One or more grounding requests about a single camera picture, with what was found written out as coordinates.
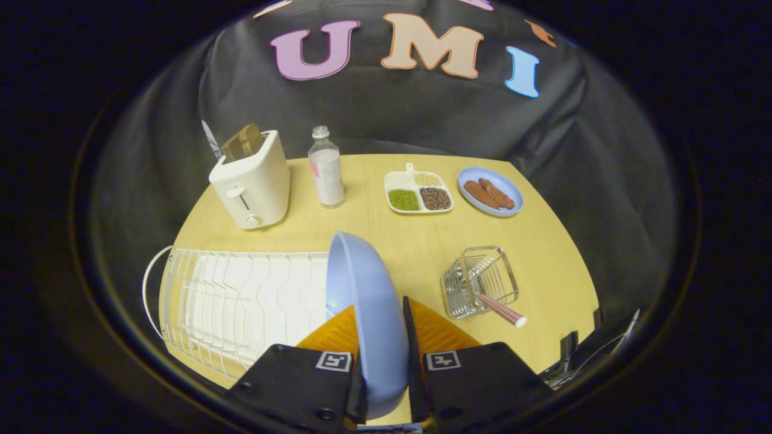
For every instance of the light blue plate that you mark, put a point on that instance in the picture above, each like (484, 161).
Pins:
(371, 313)

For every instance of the clear plastic bottle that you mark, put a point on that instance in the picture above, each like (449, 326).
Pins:
(325, 172)

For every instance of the brown toast slice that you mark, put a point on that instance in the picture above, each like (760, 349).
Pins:
(251, 138)
(233, 147)

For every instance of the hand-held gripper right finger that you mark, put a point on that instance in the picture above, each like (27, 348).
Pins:
(482, 380)

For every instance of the black table clamp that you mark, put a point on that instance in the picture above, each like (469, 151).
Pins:
(570, 346)

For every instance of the white divided tray of beans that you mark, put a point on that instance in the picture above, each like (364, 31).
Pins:
(418, 193)

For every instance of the cream toaster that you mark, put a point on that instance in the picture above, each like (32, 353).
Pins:
(252, 187)

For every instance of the blue plate with brown food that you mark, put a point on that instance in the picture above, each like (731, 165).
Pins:
(490, 191)

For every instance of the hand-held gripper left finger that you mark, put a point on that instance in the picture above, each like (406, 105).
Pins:
(289, 386)

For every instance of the black backdrop cloth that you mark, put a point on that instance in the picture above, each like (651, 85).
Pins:
(386, 114)

